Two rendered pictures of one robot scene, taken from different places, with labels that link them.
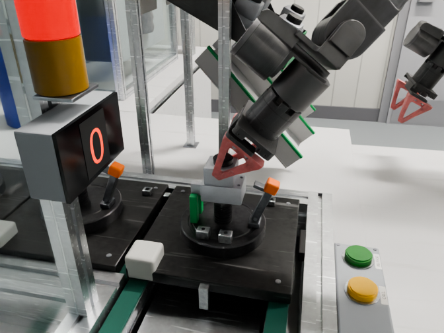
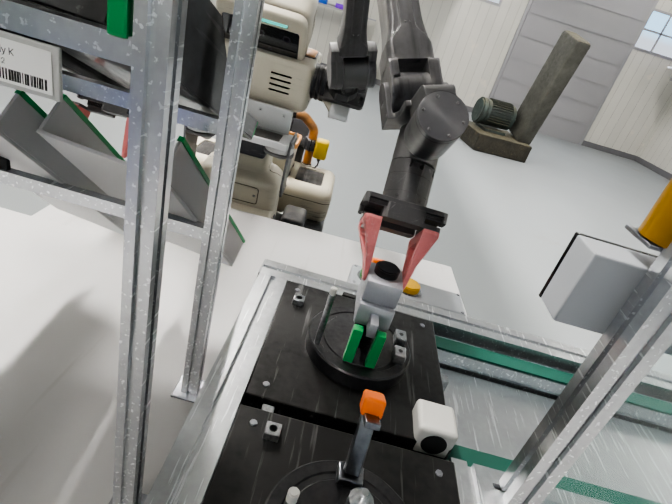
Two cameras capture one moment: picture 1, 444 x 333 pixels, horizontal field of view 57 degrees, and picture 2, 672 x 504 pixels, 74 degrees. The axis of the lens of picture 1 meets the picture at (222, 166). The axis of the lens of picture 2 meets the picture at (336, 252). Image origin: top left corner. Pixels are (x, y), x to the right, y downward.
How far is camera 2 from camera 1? 85 cm
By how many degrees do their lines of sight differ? 88
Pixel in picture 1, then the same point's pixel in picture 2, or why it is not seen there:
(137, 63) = (154, 240)
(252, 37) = (465, 119)
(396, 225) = (242, 257)
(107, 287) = (478, 474)
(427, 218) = not seen: hidden behind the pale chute
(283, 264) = (399, 317)
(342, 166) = (100, 245)
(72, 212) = (581, 388)
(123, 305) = (481, 461)
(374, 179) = not seen: hidden behind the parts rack
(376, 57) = not seen: outside the picture
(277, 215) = (321, 302)
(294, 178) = (112, 295)
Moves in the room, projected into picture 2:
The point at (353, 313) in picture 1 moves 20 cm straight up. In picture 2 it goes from (430, 299) to (476, 196)
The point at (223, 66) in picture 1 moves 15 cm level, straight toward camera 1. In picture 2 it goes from (230, 165) to (370, 195)
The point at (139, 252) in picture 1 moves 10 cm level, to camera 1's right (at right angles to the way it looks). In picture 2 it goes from (445, 421) to (421, 358)
